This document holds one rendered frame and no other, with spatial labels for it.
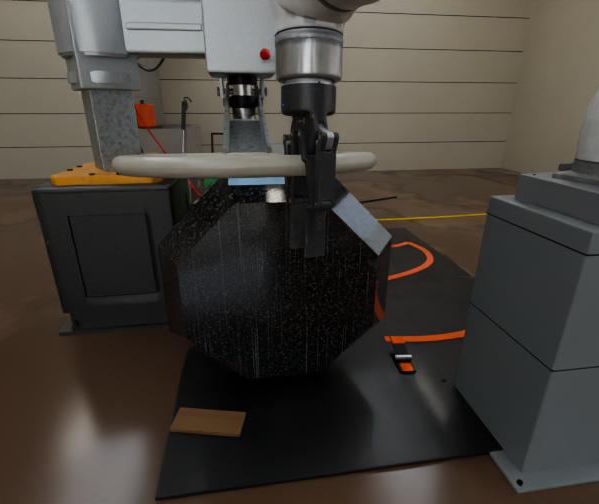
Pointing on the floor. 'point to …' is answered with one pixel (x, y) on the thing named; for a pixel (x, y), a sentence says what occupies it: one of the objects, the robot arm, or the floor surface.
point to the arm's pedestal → (553, 346)
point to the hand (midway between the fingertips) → (307, 231)
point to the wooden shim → (209, 422)
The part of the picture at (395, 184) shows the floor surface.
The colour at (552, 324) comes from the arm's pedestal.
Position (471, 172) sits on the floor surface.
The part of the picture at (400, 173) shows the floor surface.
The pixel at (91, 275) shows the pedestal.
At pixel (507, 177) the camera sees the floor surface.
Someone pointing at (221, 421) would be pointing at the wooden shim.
